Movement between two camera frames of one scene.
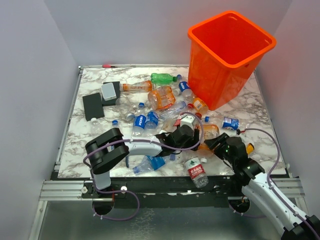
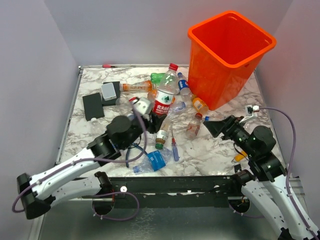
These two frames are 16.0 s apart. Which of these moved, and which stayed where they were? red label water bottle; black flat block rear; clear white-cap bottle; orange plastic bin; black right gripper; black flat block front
Moved: black right gripper; red label water bottle
Stayed: black flat block front; orange plastic bin; clear white-cap bottle; black flat block rear
